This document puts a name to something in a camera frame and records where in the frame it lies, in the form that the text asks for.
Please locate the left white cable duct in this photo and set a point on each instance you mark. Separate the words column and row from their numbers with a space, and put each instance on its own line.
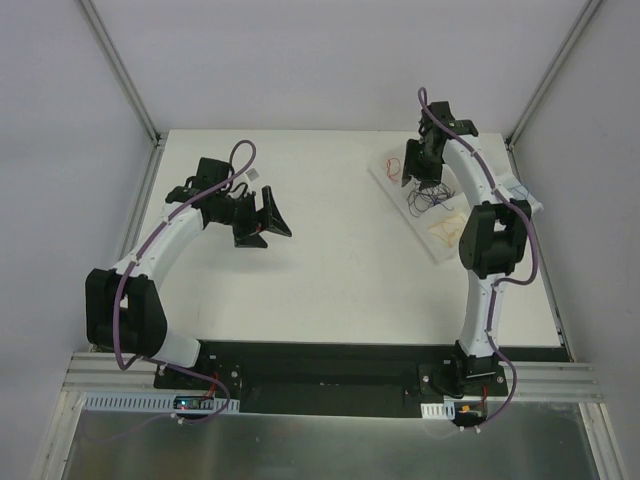
column 158, row 403

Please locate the left aluminium frame post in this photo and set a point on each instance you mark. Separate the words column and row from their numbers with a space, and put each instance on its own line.
column 118, row 68

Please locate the white cable duct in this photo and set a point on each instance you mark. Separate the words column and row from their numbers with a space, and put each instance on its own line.
column 158, row 403
column 438, row 411

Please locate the right white cable duct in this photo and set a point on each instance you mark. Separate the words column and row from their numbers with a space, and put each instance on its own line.
column 438, row 411

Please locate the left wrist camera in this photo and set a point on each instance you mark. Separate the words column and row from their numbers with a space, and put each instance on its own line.
column 253, row 175

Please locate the white foam compartment tray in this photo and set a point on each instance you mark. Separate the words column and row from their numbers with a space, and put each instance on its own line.
column 438, row 215

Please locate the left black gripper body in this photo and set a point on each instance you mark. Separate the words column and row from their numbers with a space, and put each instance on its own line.
column 251, row 220

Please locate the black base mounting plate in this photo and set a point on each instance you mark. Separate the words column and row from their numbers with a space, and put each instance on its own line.
column 325, row 379

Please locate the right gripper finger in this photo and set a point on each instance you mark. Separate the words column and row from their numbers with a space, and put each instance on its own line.
column 413, row 168
column 429, row 180

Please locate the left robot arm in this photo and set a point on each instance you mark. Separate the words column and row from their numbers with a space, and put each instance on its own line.
column 123, row 307

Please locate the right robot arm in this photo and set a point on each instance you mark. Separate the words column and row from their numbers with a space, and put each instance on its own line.
column 493, row 242

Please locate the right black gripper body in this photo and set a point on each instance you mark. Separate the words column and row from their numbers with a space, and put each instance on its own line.
column 420, row 167

